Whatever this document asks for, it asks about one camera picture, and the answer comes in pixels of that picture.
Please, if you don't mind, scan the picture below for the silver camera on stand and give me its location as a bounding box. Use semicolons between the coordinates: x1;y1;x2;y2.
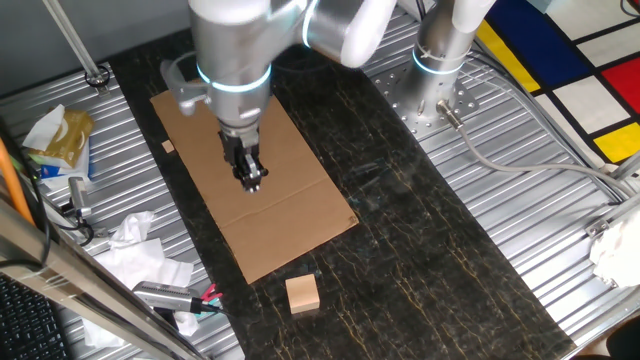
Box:
59;175;109;246

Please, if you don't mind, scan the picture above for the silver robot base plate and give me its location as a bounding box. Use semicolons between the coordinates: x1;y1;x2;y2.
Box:
372;59;480;141

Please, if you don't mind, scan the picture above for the brown cardboard sheet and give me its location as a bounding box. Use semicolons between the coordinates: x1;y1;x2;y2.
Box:
149;89;360;285

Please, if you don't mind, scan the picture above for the wrinkled white tissue sheet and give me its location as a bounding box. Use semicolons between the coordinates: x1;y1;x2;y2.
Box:
81;298;200;350

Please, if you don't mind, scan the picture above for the silver ribbed camera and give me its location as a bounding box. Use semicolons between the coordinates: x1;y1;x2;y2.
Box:
131;279;202;315

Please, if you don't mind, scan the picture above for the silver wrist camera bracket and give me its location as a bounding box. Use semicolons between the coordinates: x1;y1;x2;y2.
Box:
159;52;214;117

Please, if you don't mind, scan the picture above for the crumpled white tissue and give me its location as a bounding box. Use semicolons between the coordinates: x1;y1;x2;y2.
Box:
108;209;156;250

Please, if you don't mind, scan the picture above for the yellow tissue box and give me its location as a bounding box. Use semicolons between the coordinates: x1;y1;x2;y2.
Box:
22;103;96;170

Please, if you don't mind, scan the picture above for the black keyboard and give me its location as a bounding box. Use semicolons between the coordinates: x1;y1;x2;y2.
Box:
0;273;70;360

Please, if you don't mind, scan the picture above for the aluminium corner bracket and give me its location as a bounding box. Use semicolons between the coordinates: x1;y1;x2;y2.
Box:
583;217;612;240

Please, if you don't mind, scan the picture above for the black thin cable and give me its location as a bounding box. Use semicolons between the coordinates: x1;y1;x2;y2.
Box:
0;117;54;274

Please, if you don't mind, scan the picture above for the orange cable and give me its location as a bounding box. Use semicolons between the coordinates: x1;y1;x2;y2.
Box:
0;137;36;227

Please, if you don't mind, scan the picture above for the large flat white tissue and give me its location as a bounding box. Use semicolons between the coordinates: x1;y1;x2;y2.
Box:
92;237;195;292

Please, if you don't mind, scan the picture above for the blue white tissue pack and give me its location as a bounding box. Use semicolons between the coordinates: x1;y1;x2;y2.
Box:
29;142;94;191

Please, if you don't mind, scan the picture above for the grey cable with metal connector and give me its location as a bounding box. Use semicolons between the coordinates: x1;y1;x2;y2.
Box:
435;98;640;199

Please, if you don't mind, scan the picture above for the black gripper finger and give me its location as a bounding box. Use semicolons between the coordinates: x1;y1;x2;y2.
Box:
232;159;250;191
242;149;270;194

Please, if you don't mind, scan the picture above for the aluminium frame bar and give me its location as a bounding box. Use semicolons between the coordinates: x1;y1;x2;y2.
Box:
0;197;211;360

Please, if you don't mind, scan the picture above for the black marble pattern mat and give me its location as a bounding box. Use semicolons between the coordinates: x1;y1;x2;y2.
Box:
107;0;577;360

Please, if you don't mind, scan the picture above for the colourful mondrian pattern mat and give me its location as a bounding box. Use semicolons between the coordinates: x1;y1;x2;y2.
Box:
474;0;640;166

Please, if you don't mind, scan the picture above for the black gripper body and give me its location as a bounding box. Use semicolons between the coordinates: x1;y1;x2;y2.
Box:
219;130;262;162

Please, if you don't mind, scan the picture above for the large wooden block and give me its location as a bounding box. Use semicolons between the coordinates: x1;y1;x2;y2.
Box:
284;273;321;315

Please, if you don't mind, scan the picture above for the teal plastic clip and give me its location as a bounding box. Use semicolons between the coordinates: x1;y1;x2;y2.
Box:
192;298;221;316

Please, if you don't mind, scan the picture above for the metal pole with base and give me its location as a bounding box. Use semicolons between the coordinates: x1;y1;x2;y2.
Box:
42;0;112;97

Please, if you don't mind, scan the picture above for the red plastic clip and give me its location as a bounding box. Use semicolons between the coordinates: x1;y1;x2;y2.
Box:
199;283;225;304

